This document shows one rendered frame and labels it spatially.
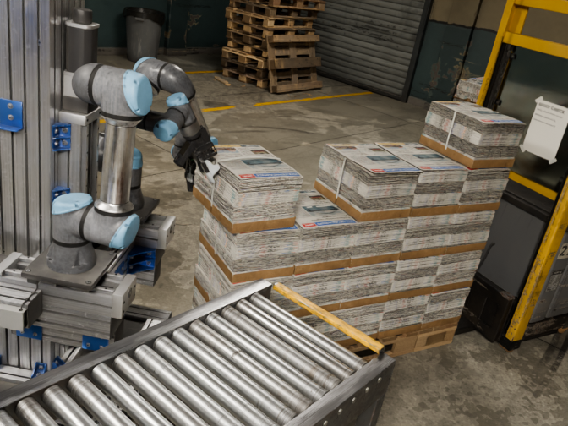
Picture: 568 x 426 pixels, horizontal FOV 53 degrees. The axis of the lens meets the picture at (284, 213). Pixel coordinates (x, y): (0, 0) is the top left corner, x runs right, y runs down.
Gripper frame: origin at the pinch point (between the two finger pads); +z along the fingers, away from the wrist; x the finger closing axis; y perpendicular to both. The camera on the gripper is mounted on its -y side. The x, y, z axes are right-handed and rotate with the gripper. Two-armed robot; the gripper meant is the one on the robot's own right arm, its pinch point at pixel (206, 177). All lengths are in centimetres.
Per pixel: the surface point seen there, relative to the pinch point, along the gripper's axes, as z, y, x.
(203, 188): 8.4, -1.8, 8.2
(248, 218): 13.8, 4.5, -18.7
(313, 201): 42, 41, 5
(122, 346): -8, -52, -70
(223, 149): -0.8, 13.3, 11.8
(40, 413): -19, -72, -88
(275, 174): 4.3, 21.7, -16.2
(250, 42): 185, 242, 590
